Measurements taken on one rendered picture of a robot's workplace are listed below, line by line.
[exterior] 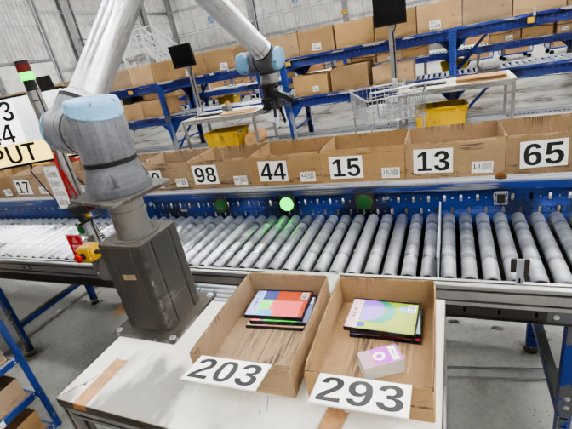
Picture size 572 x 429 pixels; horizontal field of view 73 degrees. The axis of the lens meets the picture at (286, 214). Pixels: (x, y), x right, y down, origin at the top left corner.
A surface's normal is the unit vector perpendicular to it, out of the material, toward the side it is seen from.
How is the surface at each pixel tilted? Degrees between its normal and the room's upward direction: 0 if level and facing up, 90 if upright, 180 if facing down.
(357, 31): 90
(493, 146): 90
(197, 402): 0
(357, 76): 90
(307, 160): 90
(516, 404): 0
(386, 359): 0
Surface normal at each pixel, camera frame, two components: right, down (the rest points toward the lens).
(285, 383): -0.32, 0.43
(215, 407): -0.18, -0.90
